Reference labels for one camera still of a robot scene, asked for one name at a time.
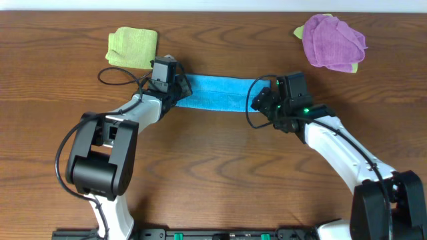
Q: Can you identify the blue cloth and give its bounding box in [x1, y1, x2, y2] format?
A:
[176, 75, 254, 112]

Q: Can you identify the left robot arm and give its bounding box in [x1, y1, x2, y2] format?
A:
[58, 73, 192, 239]

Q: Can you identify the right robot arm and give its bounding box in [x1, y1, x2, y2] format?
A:
[246, 87, 426, 239]

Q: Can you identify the folded green cloth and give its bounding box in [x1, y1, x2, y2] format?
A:
[105, 27, 157, 69]

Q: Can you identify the green cloth under pile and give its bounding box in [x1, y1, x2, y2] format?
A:
[293, 13, 359, 74]

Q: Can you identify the purple cloth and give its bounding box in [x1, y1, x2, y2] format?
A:
[302, 13, 369, 73]

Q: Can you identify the right black cable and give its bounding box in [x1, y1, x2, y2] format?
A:
[245, 74, 394, 240]

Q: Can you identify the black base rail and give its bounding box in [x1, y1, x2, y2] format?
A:
[51, 227, 319, 240]

